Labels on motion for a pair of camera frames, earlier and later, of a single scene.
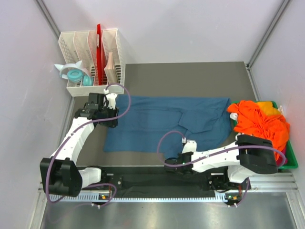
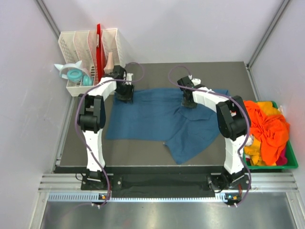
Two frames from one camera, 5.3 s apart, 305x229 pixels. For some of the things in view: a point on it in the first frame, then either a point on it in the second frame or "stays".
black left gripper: [114, 111] -> [128, 96]
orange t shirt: [251, 122] stays
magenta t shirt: [280, 161] stays
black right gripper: [180, 154] -> [185, 104]
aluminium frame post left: [48, 17] stays
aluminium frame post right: [263, 41] stays
